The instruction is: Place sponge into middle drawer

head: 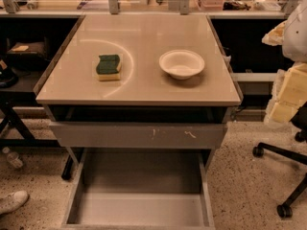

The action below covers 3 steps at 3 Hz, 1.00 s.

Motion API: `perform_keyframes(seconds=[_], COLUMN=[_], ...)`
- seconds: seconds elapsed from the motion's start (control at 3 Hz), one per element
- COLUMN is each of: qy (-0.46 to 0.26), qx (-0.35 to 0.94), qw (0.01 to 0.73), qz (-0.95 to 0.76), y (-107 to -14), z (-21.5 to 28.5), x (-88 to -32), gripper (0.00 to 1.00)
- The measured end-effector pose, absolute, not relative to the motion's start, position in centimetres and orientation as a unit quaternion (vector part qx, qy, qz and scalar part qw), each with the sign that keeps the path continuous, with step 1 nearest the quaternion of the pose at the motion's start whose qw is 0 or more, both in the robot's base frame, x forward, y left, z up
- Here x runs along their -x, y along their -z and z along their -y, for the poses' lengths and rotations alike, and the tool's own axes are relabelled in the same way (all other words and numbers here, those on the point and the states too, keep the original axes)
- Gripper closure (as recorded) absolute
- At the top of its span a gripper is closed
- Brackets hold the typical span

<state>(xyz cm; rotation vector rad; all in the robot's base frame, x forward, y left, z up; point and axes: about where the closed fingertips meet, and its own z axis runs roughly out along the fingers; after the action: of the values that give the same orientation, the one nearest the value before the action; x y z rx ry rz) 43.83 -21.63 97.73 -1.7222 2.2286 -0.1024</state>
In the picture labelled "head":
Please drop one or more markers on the open grey middle drawer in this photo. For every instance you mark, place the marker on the open grey middle drawer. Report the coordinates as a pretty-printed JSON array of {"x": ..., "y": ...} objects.
[{"x": 139, "y": 190}]

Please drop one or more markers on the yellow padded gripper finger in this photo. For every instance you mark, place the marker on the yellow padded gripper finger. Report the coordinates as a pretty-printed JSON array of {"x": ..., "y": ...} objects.
[
  {"x": 289, "y": 94},
  {"x": 275, "y": 36}
]

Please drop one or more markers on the black side table frame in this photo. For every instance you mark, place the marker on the black side table frame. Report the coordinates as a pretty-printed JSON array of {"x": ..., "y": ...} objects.
[{"x": 11, "y": 118}]

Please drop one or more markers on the green and yellow sponge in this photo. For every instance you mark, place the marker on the green and yellow sponge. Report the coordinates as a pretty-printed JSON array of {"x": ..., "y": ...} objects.
[{"x": 109, "y": 68}]

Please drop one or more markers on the clear plastic bottle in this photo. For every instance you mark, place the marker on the clear plastic bottle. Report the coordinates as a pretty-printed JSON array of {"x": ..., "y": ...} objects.
[{"x": 13, "y": 158}]

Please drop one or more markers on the grey top drawer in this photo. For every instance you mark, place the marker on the grey top drawer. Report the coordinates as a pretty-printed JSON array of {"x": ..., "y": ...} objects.
[{"x": 194, "y": 134}]

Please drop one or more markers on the black bag on shelf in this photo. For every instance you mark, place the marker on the black bag on shelf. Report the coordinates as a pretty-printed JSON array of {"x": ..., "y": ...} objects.
[{"x": 32, "y": 56}]

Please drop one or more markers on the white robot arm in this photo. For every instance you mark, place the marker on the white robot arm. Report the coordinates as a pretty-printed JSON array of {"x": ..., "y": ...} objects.
[{"x": 294, "y": 46}]

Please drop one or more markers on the white paper bowl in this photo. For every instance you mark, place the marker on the white paper bowl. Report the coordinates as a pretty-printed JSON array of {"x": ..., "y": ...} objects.
[{"x": 181, "y": 64}]

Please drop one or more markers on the white shoe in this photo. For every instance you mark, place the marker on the white shoe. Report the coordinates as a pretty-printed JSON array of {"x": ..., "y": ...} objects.
[{"x": 13, "y": 201}]

